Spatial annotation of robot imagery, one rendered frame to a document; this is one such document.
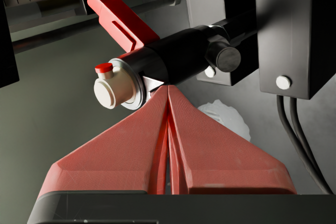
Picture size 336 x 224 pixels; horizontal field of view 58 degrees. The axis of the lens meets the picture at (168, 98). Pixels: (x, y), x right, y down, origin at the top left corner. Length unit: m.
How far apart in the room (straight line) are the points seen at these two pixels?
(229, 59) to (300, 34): 0.06
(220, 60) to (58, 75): 0.32
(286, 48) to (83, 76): 0.32
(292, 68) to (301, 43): 0.02
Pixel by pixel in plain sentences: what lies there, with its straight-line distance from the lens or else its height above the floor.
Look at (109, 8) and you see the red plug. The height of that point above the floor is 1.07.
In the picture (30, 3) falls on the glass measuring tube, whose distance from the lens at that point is 0.41.
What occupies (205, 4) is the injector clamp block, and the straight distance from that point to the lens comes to 0.25.
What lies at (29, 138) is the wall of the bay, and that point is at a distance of 0.45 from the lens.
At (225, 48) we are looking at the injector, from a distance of 0.16.
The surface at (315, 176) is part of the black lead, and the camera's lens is 0.22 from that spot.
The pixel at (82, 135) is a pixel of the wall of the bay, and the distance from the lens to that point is 0.49.
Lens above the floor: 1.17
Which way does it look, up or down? 37 degrees down
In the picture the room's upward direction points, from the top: 121 degrees counter-clockwise
